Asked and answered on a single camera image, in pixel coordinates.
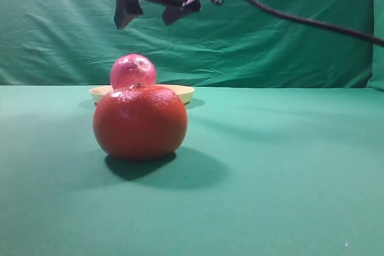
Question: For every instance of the green table cloth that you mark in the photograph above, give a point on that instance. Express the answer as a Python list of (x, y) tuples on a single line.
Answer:
[(261, 172)]

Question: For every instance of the green backdrop cloth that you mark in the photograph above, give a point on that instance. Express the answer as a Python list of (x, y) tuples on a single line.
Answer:
[(75, 42)]

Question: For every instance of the orange tangerine fruit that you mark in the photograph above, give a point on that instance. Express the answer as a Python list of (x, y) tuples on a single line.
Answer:
[(140, 123)]

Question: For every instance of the red apple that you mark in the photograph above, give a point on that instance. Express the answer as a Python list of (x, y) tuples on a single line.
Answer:
[(131, 69)]

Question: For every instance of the yellow plate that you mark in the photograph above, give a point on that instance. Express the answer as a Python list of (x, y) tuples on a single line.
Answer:
[(185, 93)]

